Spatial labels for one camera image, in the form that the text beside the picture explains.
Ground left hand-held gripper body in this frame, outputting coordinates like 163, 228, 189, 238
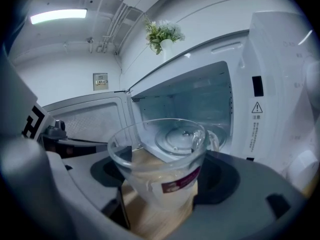
0, 43, 56, 145

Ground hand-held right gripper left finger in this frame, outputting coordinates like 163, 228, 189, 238
0, 138, 151, 240

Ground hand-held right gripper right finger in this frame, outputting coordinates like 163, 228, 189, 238
169, 151, 311, 240

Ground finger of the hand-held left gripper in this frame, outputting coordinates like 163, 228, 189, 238
40, 119, 110, 160

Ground white microwave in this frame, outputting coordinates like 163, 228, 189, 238
41, 11, 320, 192

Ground glass microwave turntable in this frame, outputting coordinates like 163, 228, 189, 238
154, 126, 227, 158

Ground ceiling light panel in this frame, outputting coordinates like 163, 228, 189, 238
29, 8, 88, 25

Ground white ceiling pipes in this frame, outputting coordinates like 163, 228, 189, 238
101, 0, 135, 56

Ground white vase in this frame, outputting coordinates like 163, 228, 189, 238
159, 38, 176, 63

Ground white artificial flower bouquet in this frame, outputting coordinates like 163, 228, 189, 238
143, 15, 186, 56

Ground grey wall electrical box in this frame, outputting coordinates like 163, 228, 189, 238
92, 72, 109, 92

